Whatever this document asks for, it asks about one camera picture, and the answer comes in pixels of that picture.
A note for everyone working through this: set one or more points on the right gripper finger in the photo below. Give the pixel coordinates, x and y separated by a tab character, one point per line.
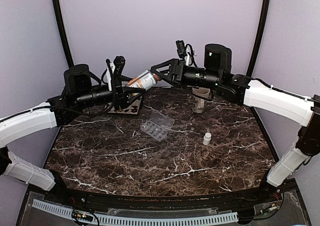
168	79
164	67

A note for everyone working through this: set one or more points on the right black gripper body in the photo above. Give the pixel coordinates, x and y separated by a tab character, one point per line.
178	66

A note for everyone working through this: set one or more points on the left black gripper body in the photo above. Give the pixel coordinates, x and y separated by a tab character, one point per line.
119	98

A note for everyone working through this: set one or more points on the orange pill bottle grey cap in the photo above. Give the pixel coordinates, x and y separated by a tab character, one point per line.
146	80

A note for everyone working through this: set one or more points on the clear plastic pill organizer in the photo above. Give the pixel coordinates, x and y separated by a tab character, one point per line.
157	126

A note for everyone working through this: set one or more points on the small white pill bottle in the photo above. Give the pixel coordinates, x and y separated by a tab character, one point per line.
206	138

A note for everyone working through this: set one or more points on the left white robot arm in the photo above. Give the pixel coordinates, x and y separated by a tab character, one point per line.
82	89

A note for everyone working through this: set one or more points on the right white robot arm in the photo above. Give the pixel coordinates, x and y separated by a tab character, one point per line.
245	90

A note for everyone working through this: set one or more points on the floral square plate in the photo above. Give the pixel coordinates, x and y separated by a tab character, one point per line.
133	109

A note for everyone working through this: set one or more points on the beige ceramic mug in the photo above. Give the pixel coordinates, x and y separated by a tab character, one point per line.
199	98

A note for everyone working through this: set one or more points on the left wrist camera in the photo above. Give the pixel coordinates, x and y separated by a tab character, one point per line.
114	75

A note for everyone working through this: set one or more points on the right black frame post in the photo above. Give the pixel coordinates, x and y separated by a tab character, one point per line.
259	37

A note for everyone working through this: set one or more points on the black frame post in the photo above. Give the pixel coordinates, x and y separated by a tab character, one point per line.
62	32
259	37

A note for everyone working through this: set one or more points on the left black frame post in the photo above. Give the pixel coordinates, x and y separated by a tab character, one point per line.
62	32

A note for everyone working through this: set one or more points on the white slotted cable duct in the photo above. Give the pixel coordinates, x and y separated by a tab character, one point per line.
137	217

